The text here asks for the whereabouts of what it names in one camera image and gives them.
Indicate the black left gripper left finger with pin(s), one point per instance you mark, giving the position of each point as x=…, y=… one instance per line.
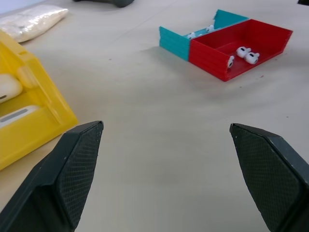
x=60, y=178

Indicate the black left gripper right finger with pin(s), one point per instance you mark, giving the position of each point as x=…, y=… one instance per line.
x=270, y=174

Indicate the yellow plastic bin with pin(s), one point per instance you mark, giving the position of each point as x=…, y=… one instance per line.
x=31, y=106

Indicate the red plastic tray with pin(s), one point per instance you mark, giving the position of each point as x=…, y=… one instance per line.
x=239, y=52

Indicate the clear plastic bag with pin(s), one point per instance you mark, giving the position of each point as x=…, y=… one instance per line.
x=29, y=21

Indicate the teal plastic tray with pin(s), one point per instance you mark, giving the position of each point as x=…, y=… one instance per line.
x=179, y=39

